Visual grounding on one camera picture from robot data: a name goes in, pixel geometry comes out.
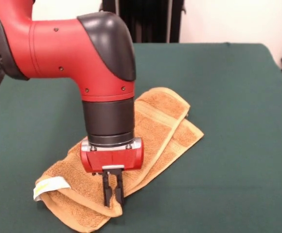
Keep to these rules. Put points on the dark green table cloth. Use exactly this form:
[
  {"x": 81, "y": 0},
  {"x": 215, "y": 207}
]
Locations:
[{"x": 228, "y": 145}]

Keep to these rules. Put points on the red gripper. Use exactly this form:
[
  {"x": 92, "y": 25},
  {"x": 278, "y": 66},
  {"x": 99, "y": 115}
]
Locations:
[{"x": 111, "y": 160}]

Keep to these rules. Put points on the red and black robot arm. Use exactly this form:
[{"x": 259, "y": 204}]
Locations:
[{"x": 70, "y": 53}]

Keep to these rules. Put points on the orange terry towel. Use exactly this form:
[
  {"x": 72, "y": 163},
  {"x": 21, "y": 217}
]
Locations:
[{"x": 160, "y": 121}]

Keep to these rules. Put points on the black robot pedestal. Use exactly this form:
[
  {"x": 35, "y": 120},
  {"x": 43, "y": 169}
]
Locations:
[{"x": 150, "y": 21}]

